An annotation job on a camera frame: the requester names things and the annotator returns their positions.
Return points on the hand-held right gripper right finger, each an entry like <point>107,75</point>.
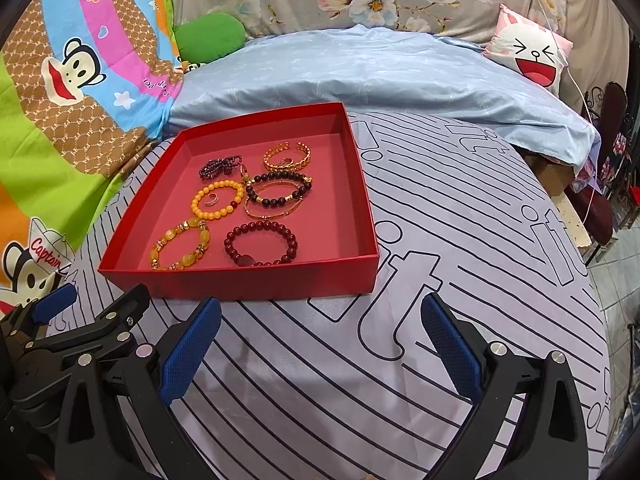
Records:
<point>450,350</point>

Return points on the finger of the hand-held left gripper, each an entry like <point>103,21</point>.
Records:
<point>52,302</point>
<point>127,305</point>

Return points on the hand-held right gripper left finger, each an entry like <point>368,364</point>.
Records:
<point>190,355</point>

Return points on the red cardboard box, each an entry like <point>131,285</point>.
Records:
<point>240,285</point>

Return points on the gold bangle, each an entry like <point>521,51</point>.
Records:
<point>280,214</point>

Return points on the grey striped bed sheet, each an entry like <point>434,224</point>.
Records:
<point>350,385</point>

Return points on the cartoon monkey blanket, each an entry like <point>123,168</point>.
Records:
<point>75,135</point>

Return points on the dark red chair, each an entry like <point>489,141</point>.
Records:
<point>600,220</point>

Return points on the brown cardboard box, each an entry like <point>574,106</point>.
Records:
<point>555,175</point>

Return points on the green pillow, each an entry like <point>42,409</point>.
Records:
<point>207,37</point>

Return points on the light blue blanket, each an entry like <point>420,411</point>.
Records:
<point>350,75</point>

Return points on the pink rabbit pillow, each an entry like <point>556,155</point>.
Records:
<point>530,55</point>

